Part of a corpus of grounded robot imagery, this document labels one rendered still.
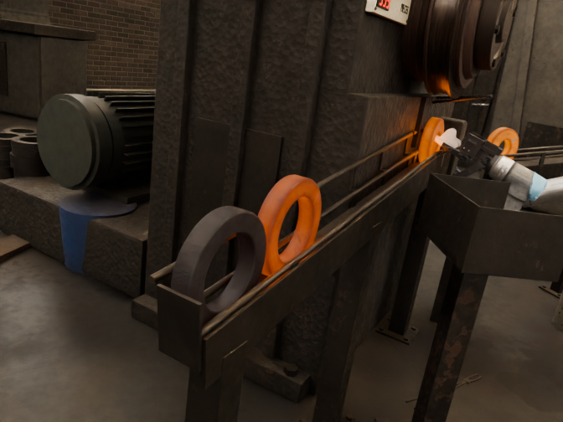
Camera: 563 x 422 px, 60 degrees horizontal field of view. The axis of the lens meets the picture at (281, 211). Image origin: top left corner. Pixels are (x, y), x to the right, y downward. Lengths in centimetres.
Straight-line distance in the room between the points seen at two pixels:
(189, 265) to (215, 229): 6
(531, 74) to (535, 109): 27
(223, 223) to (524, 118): 384
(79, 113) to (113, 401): 107
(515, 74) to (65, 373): 381
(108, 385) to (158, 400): 15
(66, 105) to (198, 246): 150
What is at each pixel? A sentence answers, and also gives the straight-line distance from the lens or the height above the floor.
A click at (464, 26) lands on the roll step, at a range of 146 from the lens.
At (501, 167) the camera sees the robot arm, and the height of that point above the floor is 71.
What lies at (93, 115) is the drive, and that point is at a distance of 201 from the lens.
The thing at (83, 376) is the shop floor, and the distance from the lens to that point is 157.
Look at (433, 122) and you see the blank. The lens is 162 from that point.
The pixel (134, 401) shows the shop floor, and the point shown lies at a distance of 147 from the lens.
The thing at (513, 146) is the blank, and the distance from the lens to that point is 217.
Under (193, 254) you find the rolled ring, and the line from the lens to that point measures 63.
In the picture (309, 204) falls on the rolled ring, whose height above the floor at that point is 69.
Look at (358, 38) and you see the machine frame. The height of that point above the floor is 100.
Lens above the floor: 94
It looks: 18 degrees down
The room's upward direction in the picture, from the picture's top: 8 degrees clockwise
